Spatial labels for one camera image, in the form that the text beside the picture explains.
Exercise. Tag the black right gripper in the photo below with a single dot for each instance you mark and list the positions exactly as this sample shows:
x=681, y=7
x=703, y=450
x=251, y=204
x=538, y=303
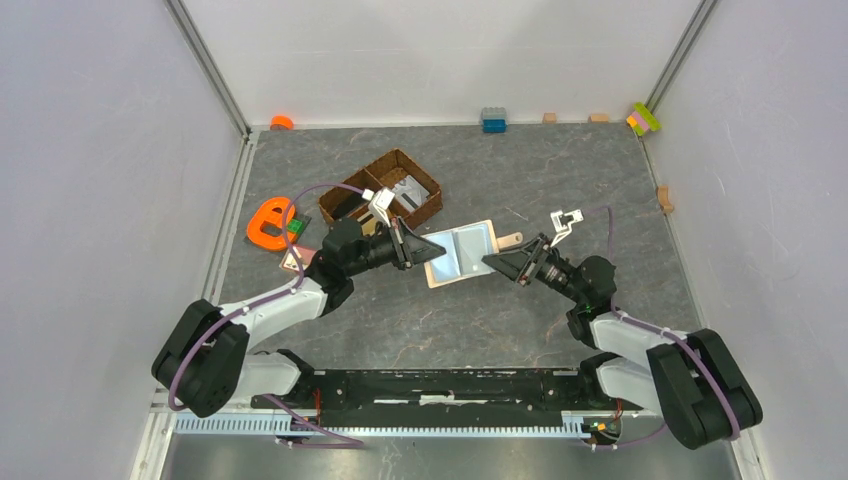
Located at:
x=523, y=264

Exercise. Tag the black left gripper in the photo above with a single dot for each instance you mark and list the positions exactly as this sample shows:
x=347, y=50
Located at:
x=409, y=248

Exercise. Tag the woven wicker divided basket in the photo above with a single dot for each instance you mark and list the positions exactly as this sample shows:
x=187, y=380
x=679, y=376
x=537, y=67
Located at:
x=385, y=171

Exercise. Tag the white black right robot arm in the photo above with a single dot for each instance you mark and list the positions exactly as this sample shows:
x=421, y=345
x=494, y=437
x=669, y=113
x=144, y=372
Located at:
x=691, y=380

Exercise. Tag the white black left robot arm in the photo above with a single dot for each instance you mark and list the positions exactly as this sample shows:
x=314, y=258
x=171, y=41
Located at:
x=202, y=361

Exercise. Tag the silver white card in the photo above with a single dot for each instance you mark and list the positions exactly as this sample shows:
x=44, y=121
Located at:
x=410, y=193

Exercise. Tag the pink triangle picture card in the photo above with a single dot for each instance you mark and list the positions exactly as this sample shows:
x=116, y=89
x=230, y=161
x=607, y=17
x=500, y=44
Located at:
x=297, y=258

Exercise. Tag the small green brick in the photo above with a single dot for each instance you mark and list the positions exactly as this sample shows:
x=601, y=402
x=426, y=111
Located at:
x=298, y=224

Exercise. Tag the blue toy brick stack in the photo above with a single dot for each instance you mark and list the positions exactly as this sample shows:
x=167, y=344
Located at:
x=493, y=120

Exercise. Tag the orange plastic letter toy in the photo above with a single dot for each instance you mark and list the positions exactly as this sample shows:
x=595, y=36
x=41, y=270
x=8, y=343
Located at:
x=268, y=228

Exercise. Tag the curved wooden block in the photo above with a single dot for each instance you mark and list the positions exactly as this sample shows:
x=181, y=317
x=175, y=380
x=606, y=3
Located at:
x=664, y=199

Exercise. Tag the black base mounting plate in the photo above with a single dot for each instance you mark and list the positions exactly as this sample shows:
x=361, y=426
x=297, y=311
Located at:
x=477, y=398

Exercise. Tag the orange round cap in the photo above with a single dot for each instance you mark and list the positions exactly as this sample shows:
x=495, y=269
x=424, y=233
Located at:
x=281, y=122

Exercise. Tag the green pink yellow brick stack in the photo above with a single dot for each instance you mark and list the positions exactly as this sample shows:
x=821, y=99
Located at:
x=642, y=121

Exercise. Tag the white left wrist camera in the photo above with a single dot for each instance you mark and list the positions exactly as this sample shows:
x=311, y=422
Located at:
x=378, y=203

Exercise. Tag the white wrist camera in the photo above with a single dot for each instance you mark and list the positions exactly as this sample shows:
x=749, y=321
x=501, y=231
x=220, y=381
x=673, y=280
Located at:
x=378, y=203
x=563, y=224

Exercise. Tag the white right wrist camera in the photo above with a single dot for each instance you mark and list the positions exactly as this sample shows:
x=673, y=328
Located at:
x=563, y=224

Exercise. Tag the aluminium frame rail right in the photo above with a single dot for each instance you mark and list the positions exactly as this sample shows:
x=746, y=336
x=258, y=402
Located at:
x=686, y=42

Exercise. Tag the aluminium frame rail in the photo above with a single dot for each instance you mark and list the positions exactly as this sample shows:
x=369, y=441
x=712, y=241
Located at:
x=193, y=37
x=686, y=42

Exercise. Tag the aluminium frame rail left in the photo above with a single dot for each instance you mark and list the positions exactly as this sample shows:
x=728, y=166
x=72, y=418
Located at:
x=193, y=37

